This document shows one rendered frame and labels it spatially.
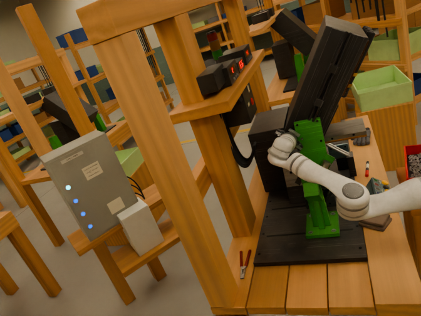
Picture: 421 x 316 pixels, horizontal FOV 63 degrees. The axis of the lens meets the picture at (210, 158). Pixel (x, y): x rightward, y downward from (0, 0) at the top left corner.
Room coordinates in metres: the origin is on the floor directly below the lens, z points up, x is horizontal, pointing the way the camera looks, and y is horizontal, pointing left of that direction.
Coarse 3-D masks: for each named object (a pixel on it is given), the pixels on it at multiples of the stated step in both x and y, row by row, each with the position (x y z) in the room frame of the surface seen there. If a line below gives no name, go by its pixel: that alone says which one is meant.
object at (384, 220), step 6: (378, 216) 1.06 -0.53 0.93; (384, 216) 1.05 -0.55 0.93; (360, 222) 1.09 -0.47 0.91; (366, 222) 1.06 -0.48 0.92; (372, 222) 1.05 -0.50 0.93; (378, 222) 1.03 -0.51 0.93; (384, 222) 1.03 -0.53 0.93; (390, 222) 1.04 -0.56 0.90; (372, 228) 1.04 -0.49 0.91; (378, 228) 1.02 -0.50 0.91; (384, 228) 1.01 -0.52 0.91
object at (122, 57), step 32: (224, 0) 2.24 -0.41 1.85; (128, 32) 0.99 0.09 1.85; (160, 32) 1.32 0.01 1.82; (192, 32) 1.40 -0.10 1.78; (128, 64) 0.94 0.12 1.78; (192, 64) 1.30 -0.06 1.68; (128, 96) 0.96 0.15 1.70; (160, 96) 1.01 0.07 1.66; (192, 96) 1.30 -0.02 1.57; (256, 96) 2.23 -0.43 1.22; (160, 128) 0.95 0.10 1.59; (192, 128) 1.32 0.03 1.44; (224, 128) 1.40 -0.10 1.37; (160, 160) 0.95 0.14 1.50; (224, 160) 1.29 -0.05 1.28; (160, 192) 0.97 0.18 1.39; (192, 192) 0.97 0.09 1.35; (224, 192) 1.31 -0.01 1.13; (192, 224) 0.95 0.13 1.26; (192, 256) 0.97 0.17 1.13; (224, 256) 1.01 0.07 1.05; (224, 288) 0.94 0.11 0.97
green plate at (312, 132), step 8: (304, 120) 1.41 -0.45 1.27; (320, 120) 1.38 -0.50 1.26; (296, 128) 1.42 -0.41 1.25; (304, 128) 1.41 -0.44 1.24; (312, 128) 1.39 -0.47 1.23; (320, 128) 1.38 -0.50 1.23; (296, 136) 1.42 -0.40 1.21; (304, 136) 1.40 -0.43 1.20; (312, 136) 1.39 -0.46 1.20; (320, 136) 1.37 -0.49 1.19; (304, 144) 1.39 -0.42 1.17; (312, 144) 1.38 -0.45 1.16; (320, 144) 1.36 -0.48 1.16; (304, 152) 1.39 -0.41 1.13; (312, 152) 1.37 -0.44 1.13; (320, 152) 1.36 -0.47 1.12; (312, 160) 1.37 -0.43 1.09; (320, 160) 1.35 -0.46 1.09
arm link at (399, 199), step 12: (408, 180) 0.83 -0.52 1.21; (420, 180) 0.81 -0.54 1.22; (384, 192) 0.86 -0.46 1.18; (396, 192) 0.83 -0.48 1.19; (408, 192) 0.80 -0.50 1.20; (420, 192) 0.78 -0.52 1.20; (336, 204) 0.87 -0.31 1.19; (372, 204) 0.84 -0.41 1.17; (384, 204) 0.82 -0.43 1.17; (396, 204) 0.81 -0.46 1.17; (408, 204) 0.79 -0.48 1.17; (420, 204) 0.77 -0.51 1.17; (348, 216) 0.83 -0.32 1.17; (360, 216) 0.82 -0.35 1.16; (372, 216) 0.82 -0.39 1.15
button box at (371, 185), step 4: (372, 180) 1.26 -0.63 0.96; (368, 184) 1.28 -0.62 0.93; (372, 184) 1.24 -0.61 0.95; (380, 184) 1.24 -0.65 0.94; (388, 184) 1.25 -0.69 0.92; (368, 188) 1.26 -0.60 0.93; (372, 188) 1.22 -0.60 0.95; (380, 188) 1.21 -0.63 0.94; (384, 188) 1.21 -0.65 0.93; (372, 192) 1.20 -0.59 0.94; (376, 192) 1.17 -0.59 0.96; (380, 192) 1.18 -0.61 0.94
